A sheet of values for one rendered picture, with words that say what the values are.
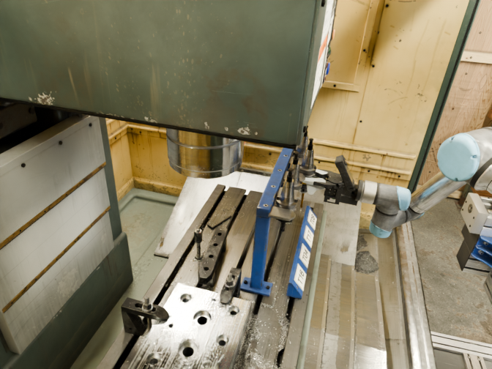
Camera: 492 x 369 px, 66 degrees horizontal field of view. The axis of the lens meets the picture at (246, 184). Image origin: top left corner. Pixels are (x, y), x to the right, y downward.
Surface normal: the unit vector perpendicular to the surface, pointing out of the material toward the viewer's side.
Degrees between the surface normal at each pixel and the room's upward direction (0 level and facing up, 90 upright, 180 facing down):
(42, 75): 90
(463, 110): 90
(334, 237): 24
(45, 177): 90
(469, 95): 91
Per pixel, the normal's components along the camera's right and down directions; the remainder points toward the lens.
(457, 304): 0.05, -0.85
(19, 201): 0.96, 0.18
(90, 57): -0.26, 0.50
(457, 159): -0.92, 0.14
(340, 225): -0.06, -0.57
